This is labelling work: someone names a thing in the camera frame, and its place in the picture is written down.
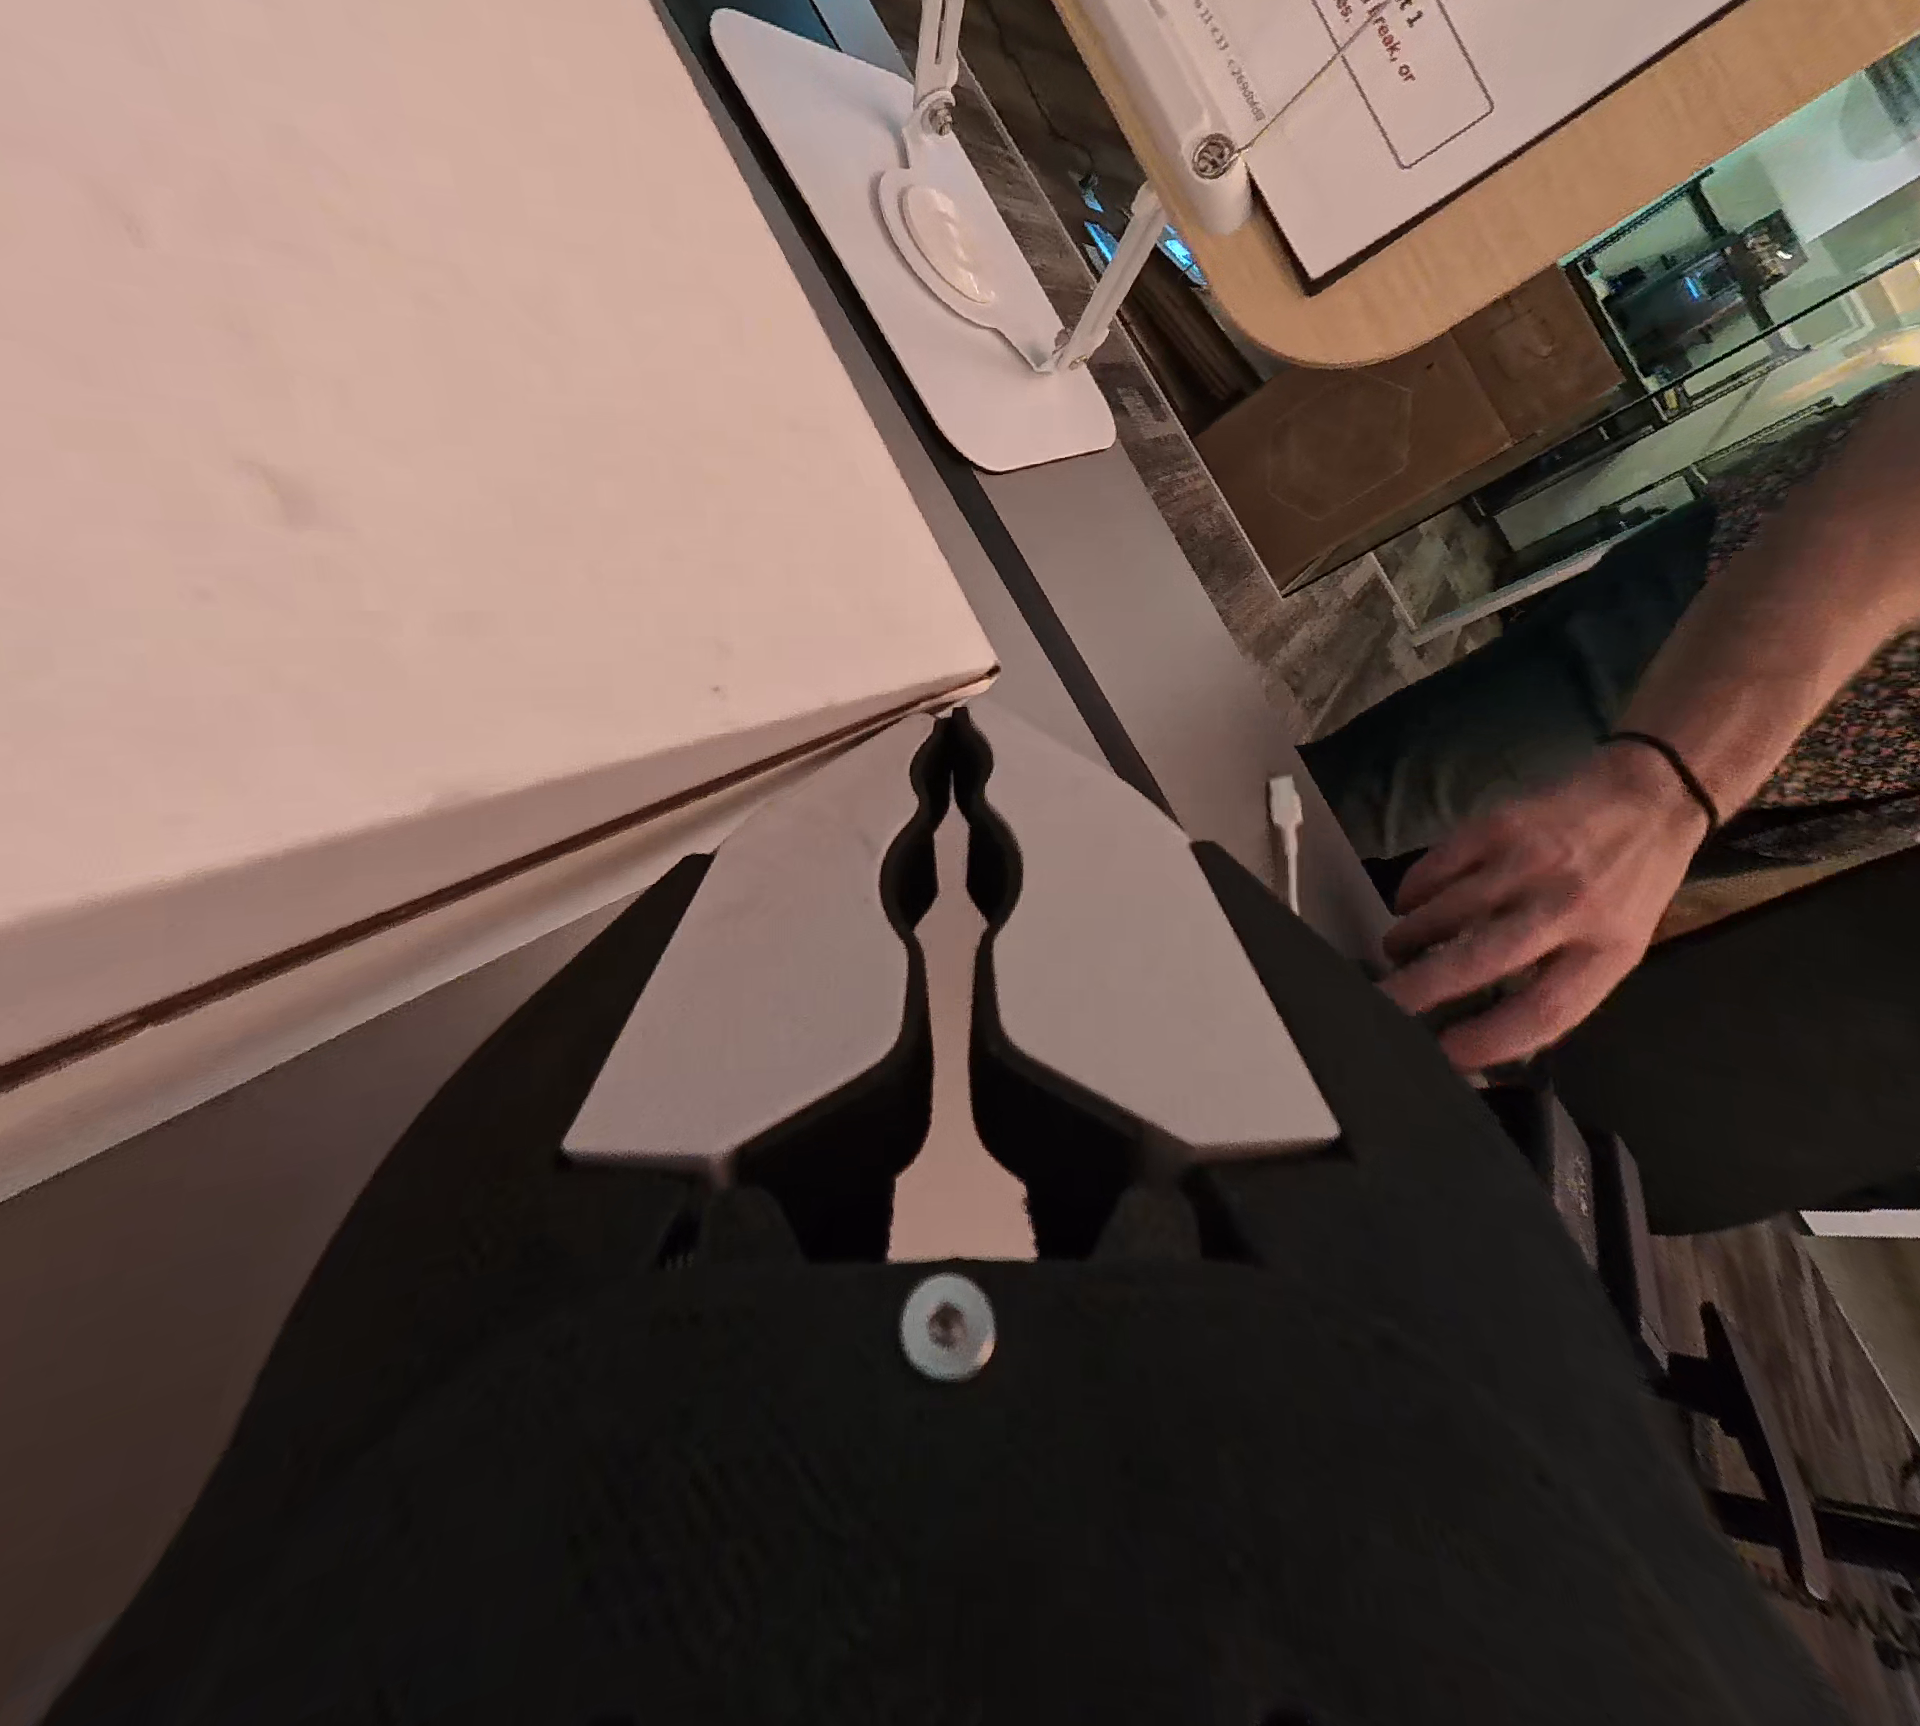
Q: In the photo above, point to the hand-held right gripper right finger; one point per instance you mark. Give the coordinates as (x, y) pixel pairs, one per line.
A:
(1155, 990)

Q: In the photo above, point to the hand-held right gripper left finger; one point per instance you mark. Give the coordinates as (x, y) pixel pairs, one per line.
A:
(751, 990)

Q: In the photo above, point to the white and brown cardboard box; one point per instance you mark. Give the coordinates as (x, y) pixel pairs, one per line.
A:
(375, 331)

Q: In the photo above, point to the another person's forearm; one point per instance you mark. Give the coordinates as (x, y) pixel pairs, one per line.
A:
(1800, 601)

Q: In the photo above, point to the large brown cardboard carton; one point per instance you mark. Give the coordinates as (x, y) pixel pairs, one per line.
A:
(1350, 466)

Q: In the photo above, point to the black wristband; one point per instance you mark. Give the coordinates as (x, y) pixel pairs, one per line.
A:
(1688, 780)

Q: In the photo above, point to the small brown cardboard carton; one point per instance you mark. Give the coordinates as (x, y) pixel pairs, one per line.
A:
(1545, 346)

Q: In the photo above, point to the printed instruction sheet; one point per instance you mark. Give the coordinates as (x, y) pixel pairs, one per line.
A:
(1575, 30)

